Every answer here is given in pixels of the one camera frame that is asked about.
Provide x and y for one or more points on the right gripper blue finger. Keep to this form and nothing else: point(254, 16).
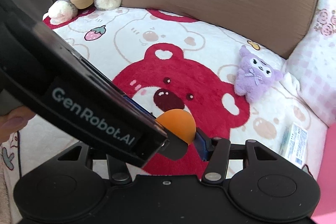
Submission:
point(215, 152)

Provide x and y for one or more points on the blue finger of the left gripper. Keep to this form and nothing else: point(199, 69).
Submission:
point(173, 148)
point(136, 109)

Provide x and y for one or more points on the orange makeup sponge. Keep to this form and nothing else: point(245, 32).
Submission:
point(180, 122)

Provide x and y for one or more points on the person left hand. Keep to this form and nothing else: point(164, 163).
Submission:
point(14, 121)

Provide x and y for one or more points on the white toothpaste box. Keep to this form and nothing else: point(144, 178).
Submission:
point(293, 145)

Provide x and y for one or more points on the purple plush toy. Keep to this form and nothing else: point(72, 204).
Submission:
point(254, 76)

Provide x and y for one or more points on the pink cardboard box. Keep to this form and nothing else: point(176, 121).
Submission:
point(325, 211)

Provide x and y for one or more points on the pink checkered pillow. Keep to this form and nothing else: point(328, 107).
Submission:
point(312, 63)

